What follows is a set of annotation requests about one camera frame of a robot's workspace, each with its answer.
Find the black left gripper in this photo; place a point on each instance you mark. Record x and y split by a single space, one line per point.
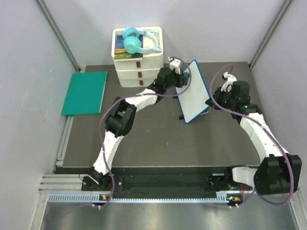
182 79

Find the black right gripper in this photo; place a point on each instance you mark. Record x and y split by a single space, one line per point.
217 94

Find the blue framed whiteboard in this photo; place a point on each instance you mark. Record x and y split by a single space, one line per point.
192 101

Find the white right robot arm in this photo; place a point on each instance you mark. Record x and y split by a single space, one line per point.
278 171

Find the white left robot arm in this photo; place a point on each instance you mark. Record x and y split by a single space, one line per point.
117 122

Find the white stacked drawer unit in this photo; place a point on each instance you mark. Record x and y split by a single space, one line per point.
139 72

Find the teal headphones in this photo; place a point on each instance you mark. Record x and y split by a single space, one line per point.
133 45

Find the colourful picture book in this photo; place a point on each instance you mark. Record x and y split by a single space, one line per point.
121 53

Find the green cutting mat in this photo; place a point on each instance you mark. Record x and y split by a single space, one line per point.
85 93

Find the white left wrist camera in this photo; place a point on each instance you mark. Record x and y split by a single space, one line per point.
175 64

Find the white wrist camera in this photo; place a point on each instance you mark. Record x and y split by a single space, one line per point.
229 79
175 64

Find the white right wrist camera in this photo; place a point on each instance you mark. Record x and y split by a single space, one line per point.
229 79

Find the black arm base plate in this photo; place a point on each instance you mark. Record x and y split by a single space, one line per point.
164 182

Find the grey slotted cable duct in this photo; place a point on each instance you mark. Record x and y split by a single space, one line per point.
100 198

